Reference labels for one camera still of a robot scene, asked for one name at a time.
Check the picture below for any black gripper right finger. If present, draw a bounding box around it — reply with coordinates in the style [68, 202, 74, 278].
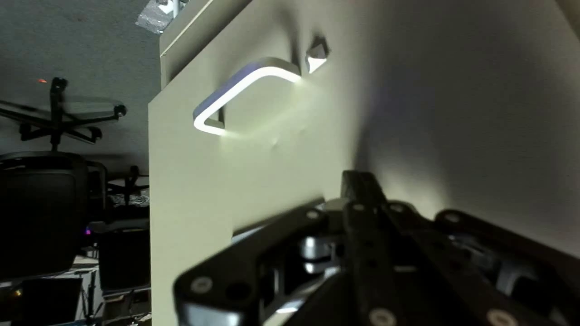
[340, 168, 580, 326]

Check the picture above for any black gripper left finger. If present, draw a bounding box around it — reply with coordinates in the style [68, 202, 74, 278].
[172, 202, 351, 326]

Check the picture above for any beige file cabinet drawer front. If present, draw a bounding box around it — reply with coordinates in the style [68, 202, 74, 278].
[146, 0, 580, 326]

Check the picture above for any small silver drawer lock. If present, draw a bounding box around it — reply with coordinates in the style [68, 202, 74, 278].
[304, 35, 331, 75]

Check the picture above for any beige file cabinet body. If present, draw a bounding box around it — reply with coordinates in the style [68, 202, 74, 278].
[157, 0, 253, 81]

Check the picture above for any black office chair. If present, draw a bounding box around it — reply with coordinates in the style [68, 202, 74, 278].
[0, 149, 92, 282]

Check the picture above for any black office chair base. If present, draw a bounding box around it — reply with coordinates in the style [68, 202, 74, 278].
[0, 75, 128, 153]

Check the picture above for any silver drawer pull handle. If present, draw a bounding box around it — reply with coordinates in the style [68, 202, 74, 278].
[190, 55, 304, 135]

